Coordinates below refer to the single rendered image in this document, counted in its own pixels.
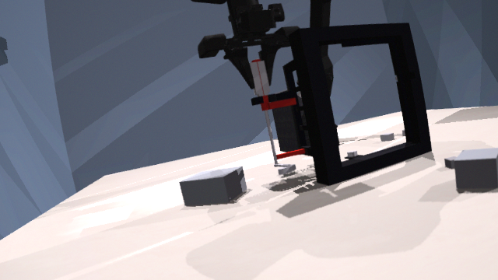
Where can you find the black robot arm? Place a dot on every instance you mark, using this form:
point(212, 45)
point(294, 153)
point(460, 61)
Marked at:
point(254, 20)

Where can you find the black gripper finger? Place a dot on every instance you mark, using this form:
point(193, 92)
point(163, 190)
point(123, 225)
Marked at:
point(238, 57)
point(268, 55)

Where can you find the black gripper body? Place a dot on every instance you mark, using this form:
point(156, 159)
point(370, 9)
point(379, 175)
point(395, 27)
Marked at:
point(210, 45)

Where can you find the black rectangular frame with crossbars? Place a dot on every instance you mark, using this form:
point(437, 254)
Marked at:
point(313, 86)

